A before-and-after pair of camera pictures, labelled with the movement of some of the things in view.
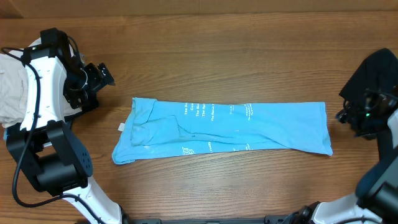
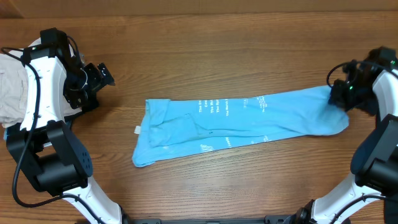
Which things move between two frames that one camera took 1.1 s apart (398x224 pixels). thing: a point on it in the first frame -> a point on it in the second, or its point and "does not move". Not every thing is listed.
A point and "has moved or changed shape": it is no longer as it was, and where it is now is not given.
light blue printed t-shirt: x=152 y=129 has moved or changed shape
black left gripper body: x=92 y=81 does not move
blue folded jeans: x=5 y=133 does not move
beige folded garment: x=13 y=83 does not move
